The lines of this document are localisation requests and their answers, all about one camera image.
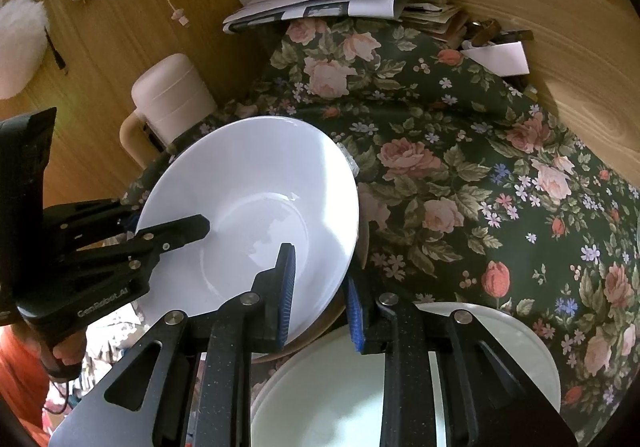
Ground mint green plate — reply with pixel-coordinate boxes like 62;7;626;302
250;327;385;447

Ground pink bowl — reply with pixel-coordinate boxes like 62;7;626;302
252;219;370;363

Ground white plate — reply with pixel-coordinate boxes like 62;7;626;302
249;301;562;447

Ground white bowl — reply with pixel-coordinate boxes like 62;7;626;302
136;117;359;340

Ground person left hand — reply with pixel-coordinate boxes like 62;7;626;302
52;330;87;366

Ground floral dark tablecloth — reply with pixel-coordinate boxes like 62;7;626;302
124;18;639;446

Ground small white box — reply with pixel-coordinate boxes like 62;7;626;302
461;42;529;78

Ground pink jug with handle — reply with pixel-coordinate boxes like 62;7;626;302
119;53;217;168

